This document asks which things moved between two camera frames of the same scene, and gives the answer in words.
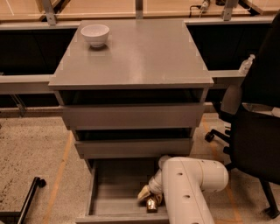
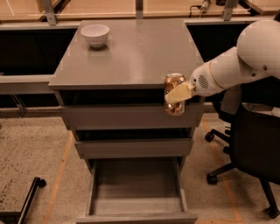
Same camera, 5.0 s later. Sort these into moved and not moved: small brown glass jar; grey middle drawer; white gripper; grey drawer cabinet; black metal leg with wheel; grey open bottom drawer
Moved: small brown glass jar; white gripper
Not moved: grey open bottom drawer; grey middle drawer; grey drawer cabinet; black metal leg with wheel
